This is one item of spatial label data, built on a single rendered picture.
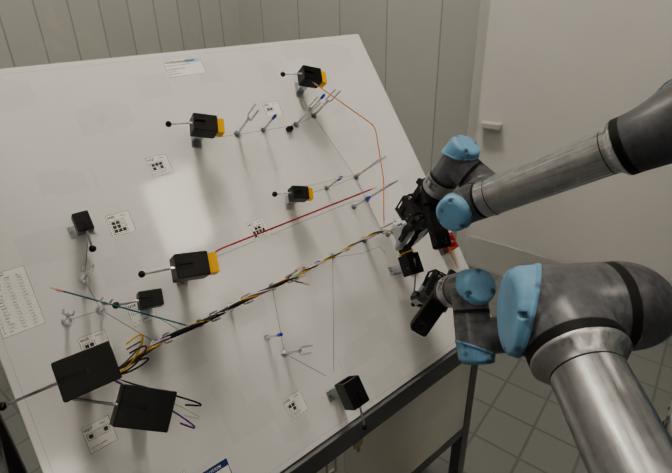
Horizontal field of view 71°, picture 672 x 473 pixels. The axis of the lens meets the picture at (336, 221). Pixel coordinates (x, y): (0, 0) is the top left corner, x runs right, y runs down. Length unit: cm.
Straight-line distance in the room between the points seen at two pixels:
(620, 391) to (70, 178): 102
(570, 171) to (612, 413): 44
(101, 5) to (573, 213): 328
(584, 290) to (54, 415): 90
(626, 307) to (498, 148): 256
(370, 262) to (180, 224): 52
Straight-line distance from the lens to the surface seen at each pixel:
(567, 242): 324
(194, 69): 133
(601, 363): 60
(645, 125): 85
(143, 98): 125
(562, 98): 300
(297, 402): 117
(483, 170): 111
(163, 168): 118
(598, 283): 66
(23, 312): 107
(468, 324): 102
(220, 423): 111
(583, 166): 88
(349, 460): 141
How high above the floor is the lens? 181
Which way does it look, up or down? 26 degrees down
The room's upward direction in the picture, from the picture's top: 1 degrees counter-clockwise
